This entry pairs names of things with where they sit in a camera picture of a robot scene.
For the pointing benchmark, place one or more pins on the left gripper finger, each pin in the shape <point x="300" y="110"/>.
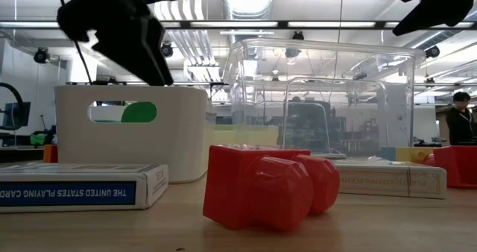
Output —
<point x="130" y="50"/>
<point x="158" y="50"/>

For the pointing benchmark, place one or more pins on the small green background object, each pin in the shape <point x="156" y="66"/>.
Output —
<point x="38" y="139"/>

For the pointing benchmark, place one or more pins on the black ceiling spotlight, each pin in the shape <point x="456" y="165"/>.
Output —
<point x="432" y="51"/>
<point x="293" y="51"/>
<point x="41" y="55"/>
<point x="167" y="50"/>

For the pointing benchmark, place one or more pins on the clear plastic container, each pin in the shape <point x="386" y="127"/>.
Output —
<point x="242" y="77"/>

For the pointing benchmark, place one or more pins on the green foam die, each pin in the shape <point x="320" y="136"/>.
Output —
<point x="139" y="113"/>

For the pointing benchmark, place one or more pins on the silver ceiling duct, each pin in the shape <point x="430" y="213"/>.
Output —
<point x="247" y="0"/>

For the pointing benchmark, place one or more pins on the orange toy block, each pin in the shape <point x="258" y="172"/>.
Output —
<point x="50" y="154"/>

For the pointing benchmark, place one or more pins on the person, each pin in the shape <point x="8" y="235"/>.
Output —
<point x="460" y="125"/>

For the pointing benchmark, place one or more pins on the blue toy block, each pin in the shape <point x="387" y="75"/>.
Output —
<point x="388" y="154"/>

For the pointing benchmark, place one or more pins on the white plastic bin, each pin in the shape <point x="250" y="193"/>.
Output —
<point x="112" y="147"/>

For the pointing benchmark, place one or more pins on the yellow toy brick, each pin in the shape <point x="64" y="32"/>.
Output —
<point x="410" y="155"/>

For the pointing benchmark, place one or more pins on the black horizontal rail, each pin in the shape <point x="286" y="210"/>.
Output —
<point x="186" y="83"/>

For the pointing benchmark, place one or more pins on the black overhead beam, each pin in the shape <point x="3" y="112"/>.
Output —
<point x="261" y="24"/>

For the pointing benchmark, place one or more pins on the dark background monitor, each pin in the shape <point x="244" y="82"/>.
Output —
<point x="15" y="116"/>

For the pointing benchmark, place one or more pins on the red toy brick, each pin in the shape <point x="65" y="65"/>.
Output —
<point x="242" y="185"/>
<point x="458" y="166"/>

